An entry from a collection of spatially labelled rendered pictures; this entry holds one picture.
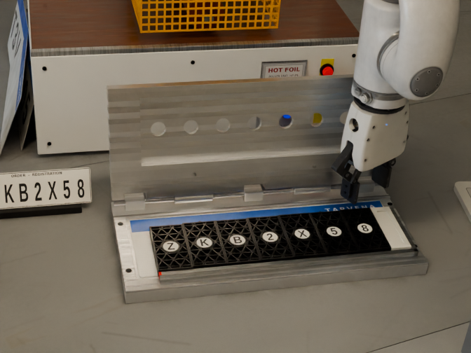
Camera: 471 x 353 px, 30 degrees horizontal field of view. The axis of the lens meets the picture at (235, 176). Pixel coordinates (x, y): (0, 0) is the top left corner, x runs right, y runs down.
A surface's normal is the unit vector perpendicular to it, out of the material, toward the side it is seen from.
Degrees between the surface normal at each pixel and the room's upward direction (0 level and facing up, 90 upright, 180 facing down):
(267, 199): 0
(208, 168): 76
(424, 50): 87
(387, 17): 92
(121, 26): 0
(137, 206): 90
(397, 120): 88
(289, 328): 0
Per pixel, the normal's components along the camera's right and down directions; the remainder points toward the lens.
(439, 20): 0.36, 0.22
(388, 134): 0.62, 0.48
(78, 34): 0.07, -0.82
